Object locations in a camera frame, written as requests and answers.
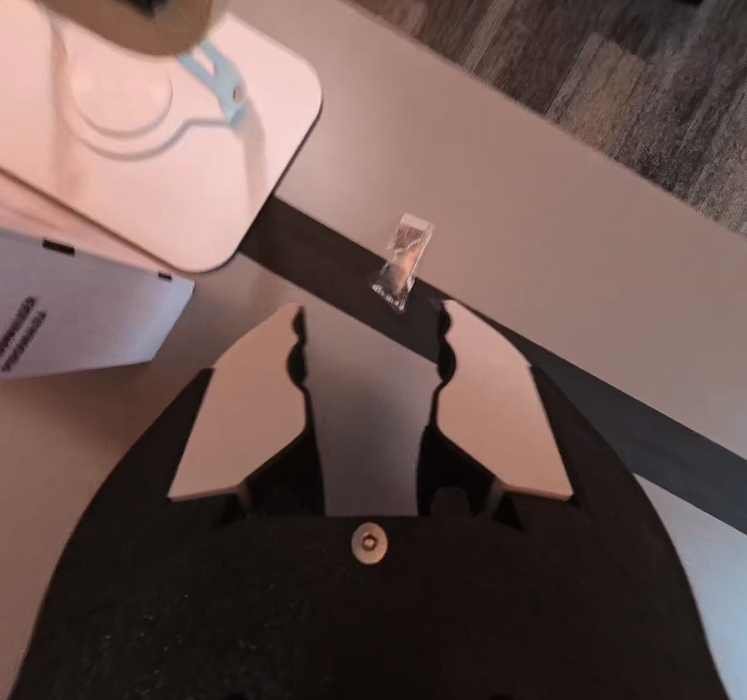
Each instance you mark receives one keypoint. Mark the clear printed plastic bag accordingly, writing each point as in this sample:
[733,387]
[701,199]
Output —
[405,262]

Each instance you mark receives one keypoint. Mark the white cardboard box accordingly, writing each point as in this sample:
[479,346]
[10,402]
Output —
[87,315]

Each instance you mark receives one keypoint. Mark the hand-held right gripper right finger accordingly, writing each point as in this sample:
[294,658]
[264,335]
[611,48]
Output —
[502,420]

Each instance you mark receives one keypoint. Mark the white folding stand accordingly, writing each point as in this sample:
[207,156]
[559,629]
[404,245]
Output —
[175,186]

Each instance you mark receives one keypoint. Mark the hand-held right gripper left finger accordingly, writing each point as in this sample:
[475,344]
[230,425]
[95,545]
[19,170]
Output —
[239,414]

